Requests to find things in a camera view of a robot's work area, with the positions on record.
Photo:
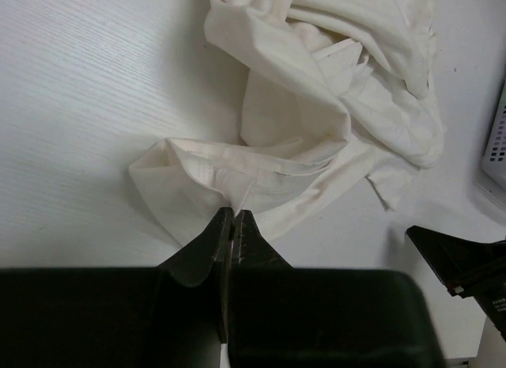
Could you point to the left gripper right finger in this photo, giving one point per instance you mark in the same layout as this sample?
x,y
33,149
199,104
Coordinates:
x,y
282,316

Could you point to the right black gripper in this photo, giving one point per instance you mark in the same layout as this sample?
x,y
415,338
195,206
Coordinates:
x,y
466,268

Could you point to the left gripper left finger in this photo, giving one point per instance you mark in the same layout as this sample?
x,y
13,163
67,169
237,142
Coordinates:
x,y
169,315

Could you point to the cream white t-shirt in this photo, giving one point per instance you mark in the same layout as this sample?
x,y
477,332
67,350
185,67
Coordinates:
x,y
337,91

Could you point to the white plastic basket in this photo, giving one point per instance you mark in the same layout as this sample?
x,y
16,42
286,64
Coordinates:
x,y
491,173

